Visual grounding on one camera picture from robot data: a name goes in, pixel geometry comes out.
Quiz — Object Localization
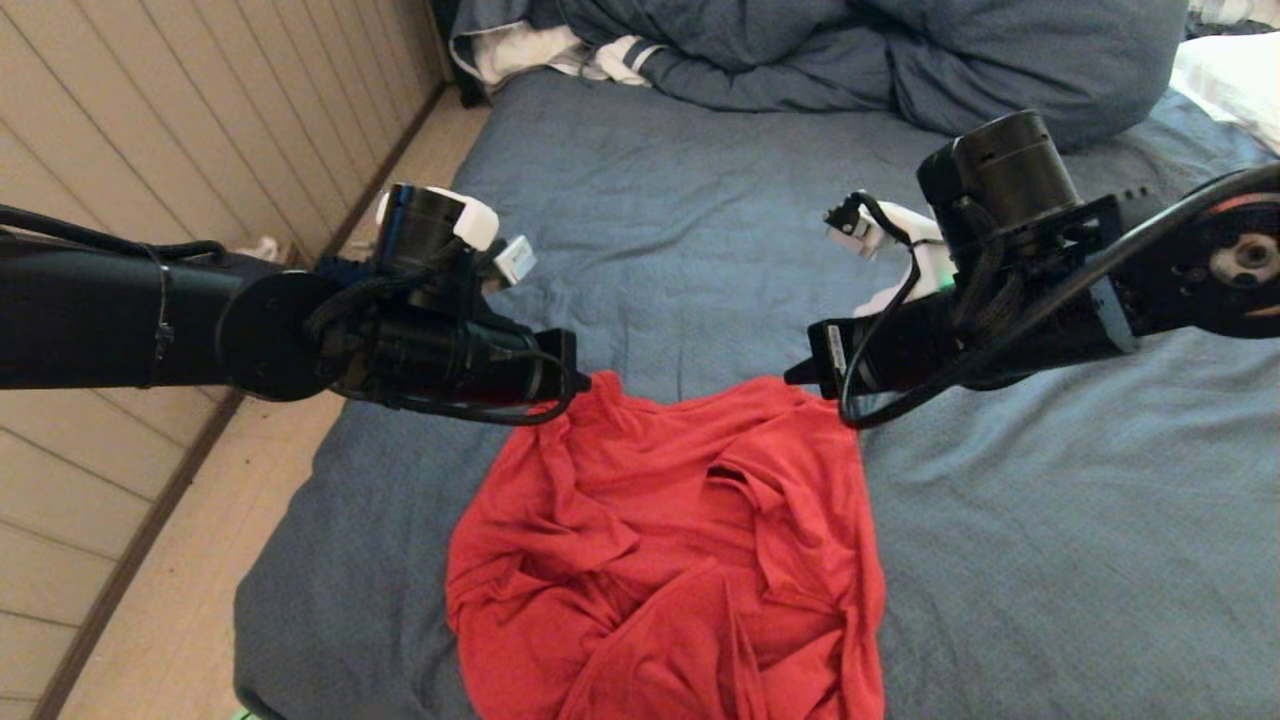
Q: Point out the red t-shirt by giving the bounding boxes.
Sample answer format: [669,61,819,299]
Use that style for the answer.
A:
[445,372,888,720]

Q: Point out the blue-grey bed sheet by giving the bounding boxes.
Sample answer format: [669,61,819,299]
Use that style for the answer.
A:
[232,65,1280,720]

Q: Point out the blue crumpled duvet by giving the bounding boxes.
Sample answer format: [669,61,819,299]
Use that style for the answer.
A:
[450,0,1191,153]

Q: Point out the white striped cloth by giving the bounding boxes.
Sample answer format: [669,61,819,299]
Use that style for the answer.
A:
[452,22,669,89]

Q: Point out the white pillow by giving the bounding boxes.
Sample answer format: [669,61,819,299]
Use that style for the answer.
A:
[1170,32,1280,156]

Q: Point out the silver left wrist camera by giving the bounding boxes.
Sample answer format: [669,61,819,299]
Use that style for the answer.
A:
[495,235,538,288]

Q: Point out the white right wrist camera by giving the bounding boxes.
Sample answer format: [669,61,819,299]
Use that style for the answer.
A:
[822,192,956,319]

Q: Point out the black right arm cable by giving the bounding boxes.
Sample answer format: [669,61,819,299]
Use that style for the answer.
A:
[838,160,1280,431]

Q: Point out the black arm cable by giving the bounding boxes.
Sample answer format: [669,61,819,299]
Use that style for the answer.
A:
[838,160,1280,431]
[0,205,579,428]

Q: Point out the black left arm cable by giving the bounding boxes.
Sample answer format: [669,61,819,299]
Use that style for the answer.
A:
[0,205,579,428]

